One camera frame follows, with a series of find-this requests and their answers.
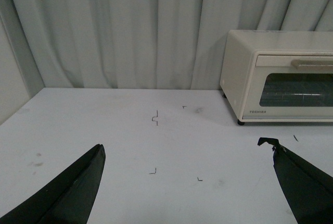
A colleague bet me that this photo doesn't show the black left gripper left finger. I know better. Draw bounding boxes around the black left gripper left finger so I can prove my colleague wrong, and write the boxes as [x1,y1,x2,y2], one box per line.
[1,144,106,223]

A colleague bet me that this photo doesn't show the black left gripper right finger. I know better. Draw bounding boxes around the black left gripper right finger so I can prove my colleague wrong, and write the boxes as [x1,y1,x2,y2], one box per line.
[258,137,332,223]

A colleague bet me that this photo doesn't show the cream oven door with handle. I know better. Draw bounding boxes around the cream oven door with handle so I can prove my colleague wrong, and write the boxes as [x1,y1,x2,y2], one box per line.
[242,55,332,121]

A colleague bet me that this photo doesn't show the cream Toshiba toaster oven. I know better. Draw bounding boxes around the cream Toshiba toaster oven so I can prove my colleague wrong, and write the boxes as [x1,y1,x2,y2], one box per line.
[220,30,332,124]

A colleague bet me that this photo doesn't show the white pleated curtain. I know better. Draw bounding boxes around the white pleated curtain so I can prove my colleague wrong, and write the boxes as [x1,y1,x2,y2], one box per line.
[0,0,333,127]

